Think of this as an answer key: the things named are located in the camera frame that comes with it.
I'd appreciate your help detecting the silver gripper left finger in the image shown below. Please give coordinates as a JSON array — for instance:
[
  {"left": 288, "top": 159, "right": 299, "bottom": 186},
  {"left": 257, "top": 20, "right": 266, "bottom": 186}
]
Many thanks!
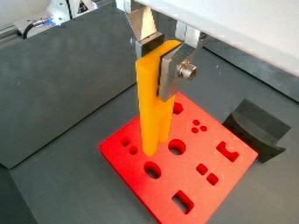
[{"left": 125, "top": 7, "right": 164, "bottom": 58}]

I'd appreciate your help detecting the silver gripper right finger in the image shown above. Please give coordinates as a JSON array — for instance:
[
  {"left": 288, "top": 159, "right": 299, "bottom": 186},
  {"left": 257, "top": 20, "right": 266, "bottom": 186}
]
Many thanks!
[{"left": 157, "top": 22, "right": 210, "bottom": 102}]

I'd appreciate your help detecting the yellow two-pronged peg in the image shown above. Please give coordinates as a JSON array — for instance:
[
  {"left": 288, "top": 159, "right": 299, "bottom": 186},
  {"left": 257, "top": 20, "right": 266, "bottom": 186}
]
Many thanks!
[{"left": 134, "top": 40, "right": 180, "bottom": 157}]

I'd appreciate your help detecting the black curved holder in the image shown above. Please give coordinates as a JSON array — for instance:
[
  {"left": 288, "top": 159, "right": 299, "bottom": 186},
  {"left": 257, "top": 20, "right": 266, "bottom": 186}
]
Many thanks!
[{"left": 222, "top": 99, "right": 291, "bottom": 163}]

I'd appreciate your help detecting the red shape-hole block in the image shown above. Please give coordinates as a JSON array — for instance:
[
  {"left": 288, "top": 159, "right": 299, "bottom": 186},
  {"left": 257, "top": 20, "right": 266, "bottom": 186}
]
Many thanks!
[{"left": 98, "top": 94, "right": 257, "bottom": 224}]

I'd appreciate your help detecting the aluminium frame with cable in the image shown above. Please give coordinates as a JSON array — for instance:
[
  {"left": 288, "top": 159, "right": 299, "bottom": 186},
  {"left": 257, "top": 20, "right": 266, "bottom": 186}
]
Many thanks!
[{"left": 0, "top": 0, "right": 117, "bottom": 45}]

